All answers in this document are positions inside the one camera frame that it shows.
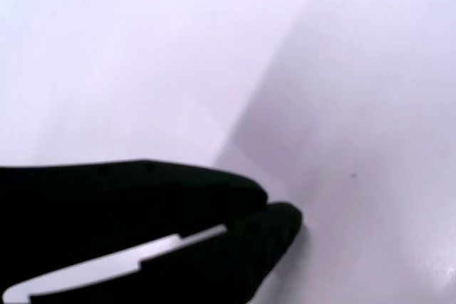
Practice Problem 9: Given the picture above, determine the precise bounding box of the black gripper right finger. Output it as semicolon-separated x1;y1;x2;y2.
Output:
28;201;304;304

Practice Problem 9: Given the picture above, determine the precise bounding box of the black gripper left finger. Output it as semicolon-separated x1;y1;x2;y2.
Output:
0;159;269;296

